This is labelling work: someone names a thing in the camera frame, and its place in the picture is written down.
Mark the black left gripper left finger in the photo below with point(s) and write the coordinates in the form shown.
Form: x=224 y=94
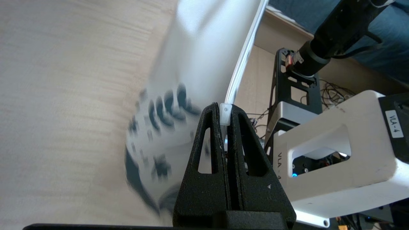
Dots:
x=201 y=198

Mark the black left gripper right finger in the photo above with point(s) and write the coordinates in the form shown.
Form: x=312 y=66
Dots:
x=265 y=198

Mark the white horse-print zip pouch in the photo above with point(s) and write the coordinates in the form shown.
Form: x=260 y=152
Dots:
x=204 y=48

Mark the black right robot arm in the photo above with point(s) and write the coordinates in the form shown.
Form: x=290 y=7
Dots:
x=338 y=32

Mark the light wood desk with hutch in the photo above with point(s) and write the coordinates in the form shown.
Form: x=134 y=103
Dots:
x=64 y=111

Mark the blue jeans person leg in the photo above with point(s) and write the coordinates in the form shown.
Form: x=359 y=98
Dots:
x=389 y=60

